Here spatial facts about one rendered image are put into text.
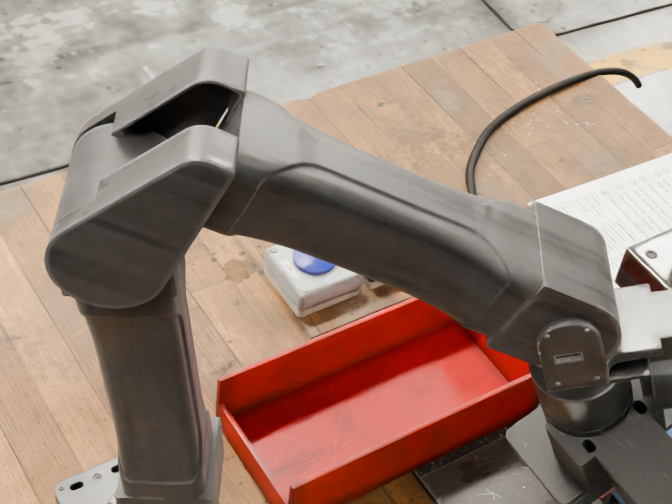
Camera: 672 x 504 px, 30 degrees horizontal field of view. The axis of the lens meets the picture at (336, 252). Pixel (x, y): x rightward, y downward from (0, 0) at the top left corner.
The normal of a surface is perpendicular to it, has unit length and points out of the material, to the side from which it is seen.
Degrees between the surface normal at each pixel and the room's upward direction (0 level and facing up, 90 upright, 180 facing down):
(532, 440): 25
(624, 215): 1
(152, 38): 0
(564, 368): 90
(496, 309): 87
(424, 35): 0
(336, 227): 88
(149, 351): 95
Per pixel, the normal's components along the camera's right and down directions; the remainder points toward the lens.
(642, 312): -0.27, -0.68
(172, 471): 0.02, 0.54
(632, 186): 0.11, -0.69
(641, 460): -0.26, -0.49
